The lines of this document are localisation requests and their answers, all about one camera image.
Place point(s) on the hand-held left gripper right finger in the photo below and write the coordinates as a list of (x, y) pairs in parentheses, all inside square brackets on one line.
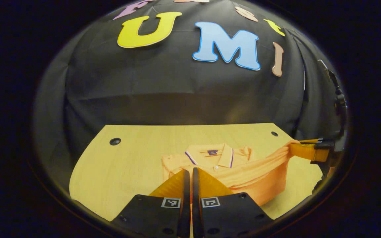
[(197, 201)]

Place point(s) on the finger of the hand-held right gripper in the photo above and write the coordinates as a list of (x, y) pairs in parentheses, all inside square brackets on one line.
[(306, 151)]

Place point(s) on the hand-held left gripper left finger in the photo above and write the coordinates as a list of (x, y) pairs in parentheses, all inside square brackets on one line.
[(186, 198)]

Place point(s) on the orange polo T-shirt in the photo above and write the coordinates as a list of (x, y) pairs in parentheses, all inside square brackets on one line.
[(253, 175)]

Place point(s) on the black backdrop cloth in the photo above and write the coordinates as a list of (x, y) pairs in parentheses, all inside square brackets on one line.
[(164, 86)]

